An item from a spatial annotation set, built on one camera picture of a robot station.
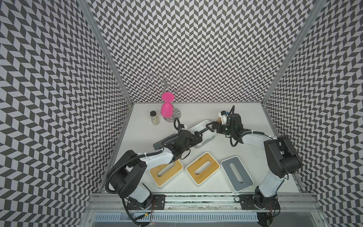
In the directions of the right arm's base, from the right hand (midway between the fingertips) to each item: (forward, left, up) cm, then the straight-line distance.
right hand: (210, 128), depth 93 cm
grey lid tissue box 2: (-29, -14, -8) cm, 33 cm away
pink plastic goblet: (+6, +28, +13) cm, 31 cm away
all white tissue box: (-7, +3, +2) cm, 8 cm away
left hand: (-8, +8, +1) cm, 12 cm away
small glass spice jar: (+9, +39, 0) cm, 40 cm away
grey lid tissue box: (-13, +34, +1) cm, 36 cm away
